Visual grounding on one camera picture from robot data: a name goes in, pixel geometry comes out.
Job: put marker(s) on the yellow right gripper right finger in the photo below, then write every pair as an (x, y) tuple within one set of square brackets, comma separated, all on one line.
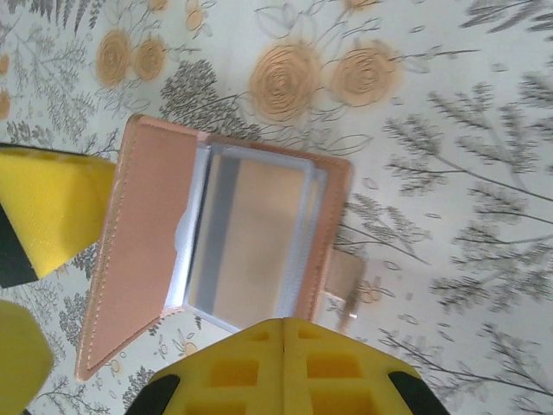
[(328, 367)]

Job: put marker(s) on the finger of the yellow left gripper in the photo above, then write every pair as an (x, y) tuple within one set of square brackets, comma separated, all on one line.
[(21, 354), (52, 207)]

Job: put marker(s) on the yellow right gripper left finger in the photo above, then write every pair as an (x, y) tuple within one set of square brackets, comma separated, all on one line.
[(242, 367)]

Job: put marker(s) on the small brown wooden box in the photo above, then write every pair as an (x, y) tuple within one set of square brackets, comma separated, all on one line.
[(147, 225)]

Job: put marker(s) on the gold credit card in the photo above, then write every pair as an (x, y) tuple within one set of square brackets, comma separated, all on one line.
[(259, 242)]

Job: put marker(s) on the floral table mat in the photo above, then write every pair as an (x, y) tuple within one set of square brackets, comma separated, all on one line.
[(432, 129)]

